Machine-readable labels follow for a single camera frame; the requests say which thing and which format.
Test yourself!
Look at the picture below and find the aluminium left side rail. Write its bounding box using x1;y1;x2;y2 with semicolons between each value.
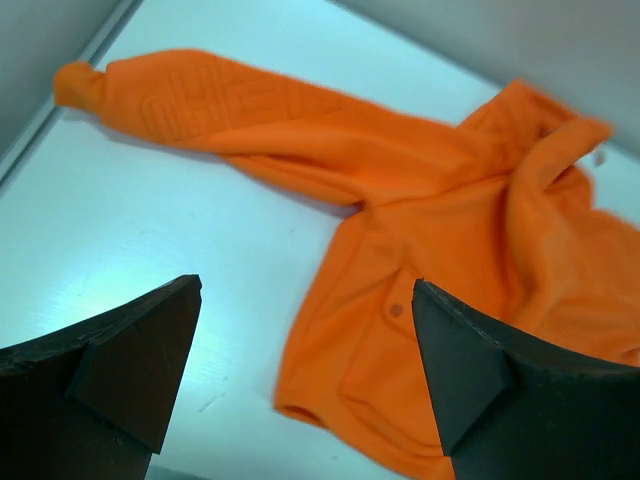
1;1;140;185

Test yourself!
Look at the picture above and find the orange zip jacket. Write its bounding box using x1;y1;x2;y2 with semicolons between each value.
54;50;639;479

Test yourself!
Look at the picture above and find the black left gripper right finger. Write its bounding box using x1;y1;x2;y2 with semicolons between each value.
412;280;639;479

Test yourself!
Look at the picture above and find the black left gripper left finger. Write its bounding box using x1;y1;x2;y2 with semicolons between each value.
1;275;202;479

